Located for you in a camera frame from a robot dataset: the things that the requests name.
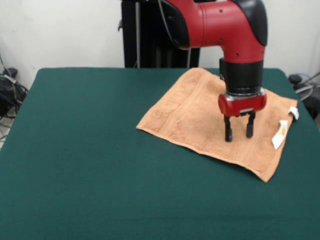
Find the dark green table cloth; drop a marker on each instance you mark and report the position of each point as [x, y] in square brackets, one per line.
[75, 150]

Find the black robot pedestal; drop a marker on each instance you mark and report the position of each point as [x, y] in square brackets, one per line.
[140, 37]

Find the tan towel with white label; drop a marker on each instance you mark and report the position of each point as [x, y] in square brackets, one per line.
[195, 120]

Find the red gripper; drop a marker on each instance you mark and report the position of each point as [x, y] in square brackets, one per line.
[241, 106]

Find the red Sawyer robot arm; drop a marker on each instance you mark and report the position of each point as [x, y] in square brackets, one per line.
[225, 30]

